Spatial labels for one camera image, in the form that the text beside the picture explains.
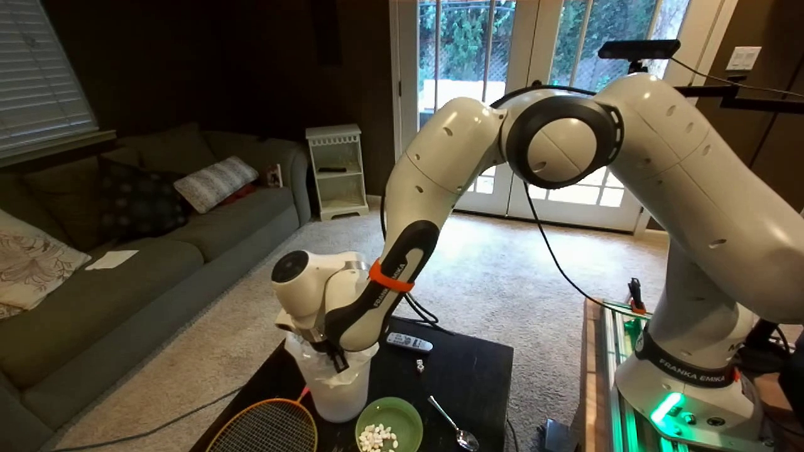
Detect green bowl with white pieces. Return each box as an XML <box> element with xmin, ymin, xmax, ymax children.
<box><xmin>354</xmin><ymin>396</ymin><xmax>426</xmax><ymax>452</ymax></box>

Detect white paper on sofa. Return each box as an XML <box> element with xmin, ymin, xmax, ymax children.
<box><xmin>85</xmin><ymin>249</ymin><xmax>138</xmax><ymax>270</ymax></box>

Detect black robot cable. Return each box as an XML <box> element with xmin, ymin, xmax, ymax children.
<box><xmin>523</xmin><ymin>178</ymin><xmax>652</xmax><ymax>318</ymax></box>

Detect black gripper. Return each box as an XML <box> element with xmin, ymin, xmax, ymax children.
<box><xmin>296</xmin><ymin>323</ymin><xmax>349</xmax><ymax>372</ymax></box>

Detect striped white pillow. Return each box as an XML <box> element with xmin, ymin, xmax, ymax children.
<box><xmin>175</xmin><ymin>155</ymin><xmax>260</xmax><ymax>214</ymax></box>

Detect dark patterned pillow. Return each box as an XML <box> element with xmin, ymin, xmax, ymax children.
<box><xmin>98</xmin><ymin>158</ymin><xmax>188</xmax><ymax>241</ymax></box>

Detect robot base stand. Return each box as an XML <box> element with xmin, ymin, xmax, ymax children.
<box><xmin>578</xmin><ymin>302</ymin><xmax>801</xmax><ymax>452</ymax></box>

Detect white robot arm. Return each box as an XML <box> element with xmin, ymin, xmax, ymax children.
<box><xmin>271</xmin><ymin>73</ymin><xmax>804</xmax><ymax>387</ymax></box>

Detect white side shelf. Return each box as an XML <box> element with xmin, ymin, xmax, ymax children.
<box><xmin>304</xmin><ymin>123</ymin><xmax>367</xmax><ymax>221</ymax></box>

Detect window blinds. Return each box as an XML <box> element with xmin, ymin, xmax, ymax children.
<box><xmin>0</xmin><ymin>0</ymin><xmax>98</xmax><ymax>155</ymax></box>

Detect grey green sofa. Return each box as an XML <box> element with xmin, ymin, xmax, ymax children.
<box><xmin>0</xmin><ymin>123</ymin><xmax>310</xmax><ymax>452</ymax></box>

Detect glass patio door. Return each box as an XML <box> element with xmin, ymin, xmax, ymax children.
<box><xmin>389</xmin><ymin>0</ymin><xmax>736</xmax><ymax>232</ymax></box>

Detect metal spoon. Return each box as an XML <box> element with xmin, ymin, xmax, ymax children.
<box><xmin>427</xmin><ymin>394</ymin><xmax>480</xmax><ymax>452</ymax></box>

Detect orange badminton racket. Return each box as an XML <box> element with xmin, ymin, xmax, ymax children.
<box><xmin>203</xmin><ymin>388</ymin><xmax>320</xmax><ymax>452</ymax></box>

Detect light floral pillow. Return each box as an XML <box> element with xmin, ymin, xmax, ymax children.
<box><xmin>0</xmin><ymin>210</ymin><xmax>90</xmax><ymax>318</ymax></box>

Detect black floor cable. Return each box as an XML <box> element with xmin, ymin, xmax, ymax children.
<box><xmin>54</xmin><ymin>383</ymin><xmax>245</xmax><ymax>452</ymax></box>

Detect grey remote control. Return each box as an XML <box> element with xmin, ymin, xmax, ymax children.
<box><xmin>386</xmin><ymin>332</ymin><xmax>436</xmax><ymax>353</ymax></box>

